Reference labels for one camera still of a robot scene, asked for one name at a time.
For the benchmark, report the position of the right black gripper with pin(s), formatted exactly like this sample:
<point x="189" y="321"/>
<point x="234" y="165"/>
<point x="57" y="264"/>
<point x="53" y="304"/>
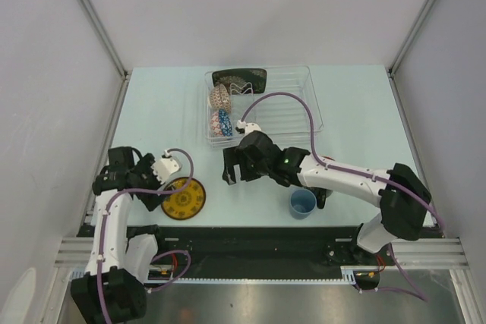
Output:
<point x="233" y="156"/>

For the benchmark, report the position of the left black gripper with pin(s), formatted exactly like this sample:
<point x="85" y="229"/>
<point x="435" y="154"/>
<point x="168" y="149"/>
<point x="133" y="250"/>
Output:
<point x="144" y="165"/>

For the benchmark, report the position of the blue patterned bowl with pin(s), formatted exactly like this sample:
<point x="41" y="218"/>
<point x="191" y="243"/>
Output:
<point x="220" y="124"/>

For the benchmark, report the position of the yellow round plate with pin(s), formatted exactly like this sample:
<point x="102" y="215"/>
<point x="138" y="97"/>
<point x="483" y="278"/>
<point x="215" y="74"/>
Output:
<point x="186" y="204"/>

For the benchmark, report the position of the red-white patterned bowl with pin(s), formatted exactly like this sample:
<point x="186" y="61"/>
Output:
<point x="219" y="98"/>

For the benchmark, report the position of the black floral square plate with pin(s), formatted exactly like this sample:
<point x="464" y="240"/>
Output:
<point x="243" y="80"/>

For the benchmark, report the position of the clear wire dish rack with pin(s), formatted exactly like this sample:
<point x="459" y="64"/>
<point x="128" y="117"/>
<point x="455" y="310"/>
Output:
<point x="288" y="110"/>

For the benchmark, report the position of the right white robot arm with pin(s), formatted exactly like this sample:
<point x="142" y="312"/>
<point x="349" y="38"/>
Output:
<point x="398" y="193"/>

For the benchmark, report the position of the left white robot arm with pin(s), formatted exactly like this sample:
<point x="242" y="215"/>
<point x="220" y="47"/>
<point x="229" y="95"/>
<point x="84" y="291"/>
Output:
<point x="111" y="288"/>

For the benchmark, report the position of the light blue cup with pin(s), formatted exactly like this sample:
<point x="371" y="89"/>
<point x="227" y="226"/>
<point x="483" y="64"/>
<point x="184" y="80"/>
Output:
<point x="302" y="203"/>

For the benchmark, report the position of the red black mug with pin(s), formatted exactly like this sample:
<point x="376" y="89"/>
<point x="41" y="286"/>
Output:
<point x="322" y="197"/>

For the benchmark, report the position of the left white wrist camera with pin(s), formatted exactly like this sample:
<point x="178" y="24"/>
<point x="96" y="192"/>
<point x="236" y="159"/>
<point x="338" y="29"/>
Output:
<point x="164" y="167"/>

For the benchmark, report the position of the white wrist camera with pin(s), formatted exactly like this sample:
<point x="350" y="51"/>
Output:
<point x="245" y="128"/>
<point x="164" y="167"/>

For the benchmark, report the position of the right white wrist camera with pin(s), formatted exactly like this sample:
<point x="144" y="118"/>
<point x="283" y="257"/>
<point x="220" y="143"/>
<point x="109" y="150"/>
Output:
<point x="245" y="128"/>

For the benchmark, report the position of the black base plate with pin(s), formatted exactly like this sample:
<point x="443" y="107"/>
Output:
<point x="264" y="253"/>

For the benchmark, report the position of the grey cable duct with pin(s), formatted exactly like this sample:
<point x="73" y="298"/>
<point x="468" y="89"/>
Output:
<point x="345" y="277"/>

